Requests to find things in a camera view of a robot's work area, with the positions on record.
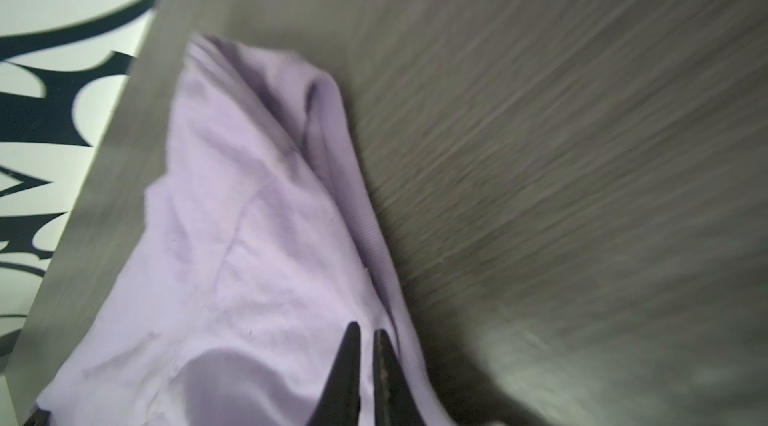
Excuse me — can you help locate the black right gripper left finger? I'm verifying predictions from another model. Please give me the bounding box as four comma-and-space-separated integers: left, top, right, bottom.
307, 322, 361, 426

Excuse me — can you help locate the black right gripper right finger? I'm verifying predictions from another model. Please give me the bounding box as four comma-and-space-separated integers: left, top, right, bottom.
373, 329, 425, 426

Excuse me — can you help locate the purple t shirt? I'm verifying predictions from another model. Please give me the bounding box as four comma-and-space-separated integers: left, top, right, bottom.
35, 36, 451, 425

